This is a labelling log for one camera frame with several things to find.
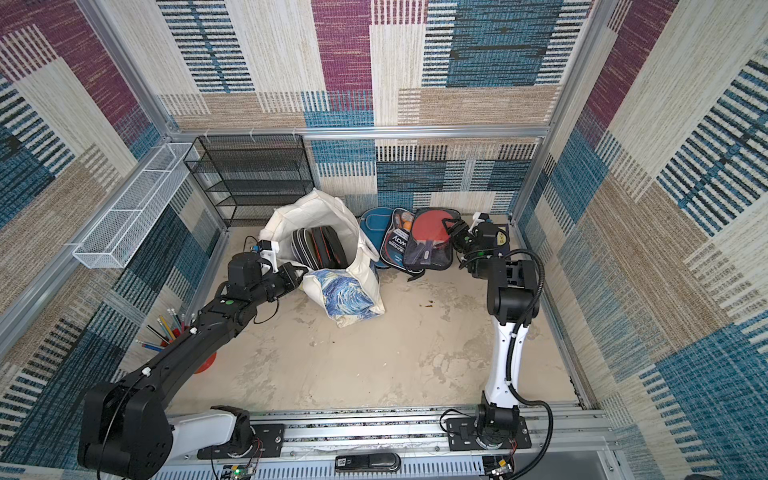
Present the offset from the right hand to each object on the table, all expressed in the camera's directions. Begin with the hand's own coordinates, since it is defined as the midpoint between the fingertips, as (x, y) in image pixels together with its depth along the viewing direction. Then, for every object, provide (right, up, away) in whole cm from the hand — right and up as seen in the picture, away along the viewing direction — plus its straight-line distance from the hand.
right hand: (447, 225), depth 106 cm
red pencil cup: (-77, -30, -25) cm, 86 cm away
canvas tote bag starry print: (-32, -21, -23) cm, 45 cm away
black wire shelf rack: (-71, +17, +3) cm, 73 cm away
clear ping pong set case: (-18, -6, -1) cm, 19 cm away
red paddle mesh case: (-6, -7, -3) cm, 10 cm away
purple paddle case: (-45, -8, -19) cm, 49 cm away
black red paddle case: (-39, -8, -14) cm, 43 cm away
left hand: (-42, -14, -23) cm, 50 cm away
